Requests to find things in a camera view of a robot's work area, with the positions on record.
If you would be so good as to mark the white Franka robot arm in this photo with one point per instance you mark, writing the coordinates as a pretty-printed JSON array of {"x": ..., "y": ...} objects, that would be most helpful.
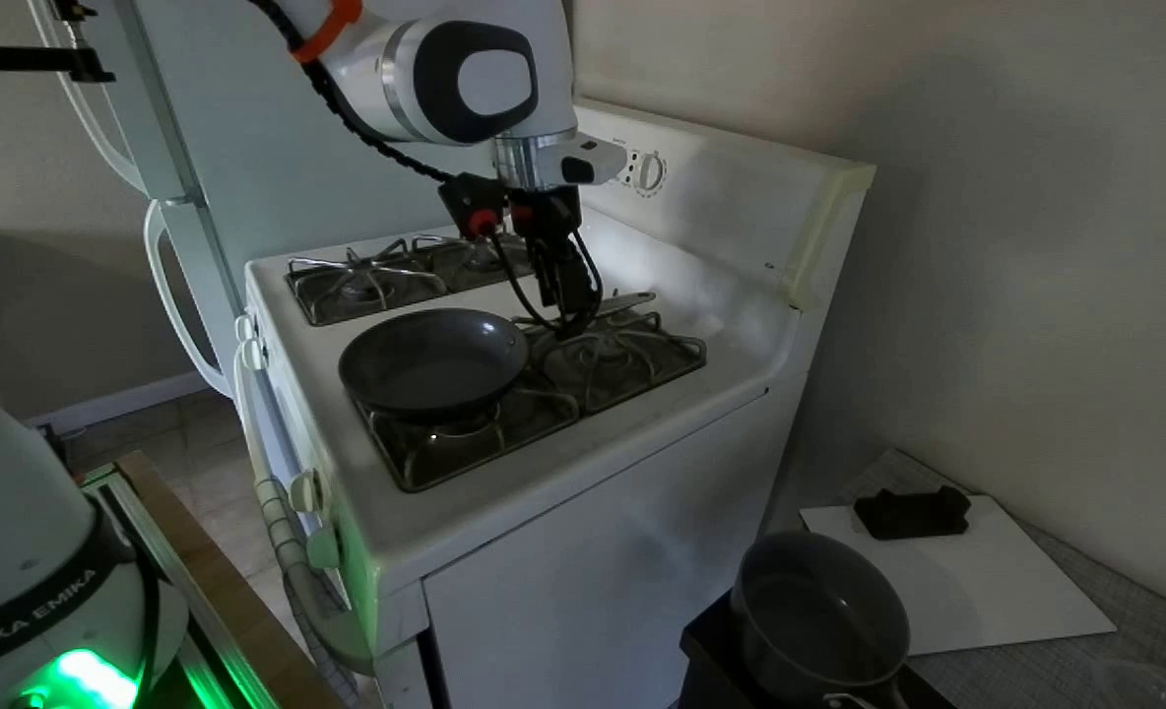
[{"x": 466, "y": 80}]

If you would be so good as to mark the wooden plank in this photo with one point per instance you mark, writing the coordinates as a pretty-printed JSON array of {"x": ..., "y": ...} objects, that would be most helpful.
[{"x": 230, "y": 590}]

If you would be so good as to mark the white flat sheet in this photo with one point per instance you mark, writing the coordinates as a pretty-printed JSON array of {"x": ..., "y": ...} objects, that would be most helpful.
[{"x": 991, "y": 590}]

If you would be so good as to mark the white gas stove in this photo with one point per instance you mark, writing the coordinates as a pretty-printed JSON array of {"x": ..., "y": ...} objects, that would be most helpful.
[{"x": 584, "y": 551}]

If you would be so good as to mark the small gray pot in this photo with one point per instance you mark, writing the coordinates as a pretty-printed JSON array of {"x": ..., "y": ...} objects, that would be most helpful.
[{"x": 821, "y": 617}]

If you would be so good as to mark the black frying pan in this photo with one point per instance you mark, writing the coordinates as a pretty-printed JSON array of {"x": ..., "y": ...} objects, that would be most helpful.
[{"x": 433, "y": 358}]

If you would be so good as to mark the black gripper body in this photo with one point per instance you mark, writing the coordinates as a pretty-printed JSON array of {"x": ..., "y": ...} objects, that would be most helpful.
[{"x": 552, "y": 229}]

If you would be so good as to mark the white refrigerator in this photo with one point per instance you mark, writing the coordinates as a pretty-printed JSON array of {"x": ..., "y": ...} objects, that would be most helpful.
[{"x": 295, "y": 144}]

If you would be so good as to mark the black flat item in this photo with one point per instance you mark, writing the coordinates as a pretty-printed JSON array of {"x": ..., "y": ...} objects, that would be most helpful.
[{"x": 913, "y": 513}]

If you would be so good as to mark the black burner grate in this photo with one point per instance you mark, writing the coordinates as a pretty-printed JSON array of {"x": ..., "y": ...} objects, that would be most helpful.
[{"x": 372, "y": 282}]

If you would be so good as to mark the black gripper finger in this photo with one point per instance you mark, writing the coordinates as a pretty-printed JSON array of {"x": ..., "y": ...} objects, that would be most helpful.
[
  {"x": 584, "y": 299},
  {"x": 556, "y": 299}
]

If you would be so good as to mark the metal robot mounting platform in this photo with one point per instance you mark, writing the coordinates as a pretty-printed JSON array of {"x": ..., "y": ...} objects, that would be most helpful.
[{"x": 202, "y": 675}]

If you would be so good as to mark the red connector plug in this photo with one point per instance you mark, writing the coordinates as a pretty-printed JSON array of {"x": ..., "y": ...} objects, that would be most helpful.
[{"x": 481, "y": 222}]

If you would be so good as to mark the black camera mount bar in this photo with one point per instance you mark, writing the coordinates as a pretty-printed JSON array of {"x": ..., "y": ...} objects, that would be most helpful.
[{"x": 32, "y": 59}]

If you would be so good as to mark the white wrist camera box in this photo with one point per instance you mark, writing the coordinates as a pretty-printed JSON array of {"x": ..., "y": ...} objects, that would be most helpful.
[{"x": 565, "y": 157}]

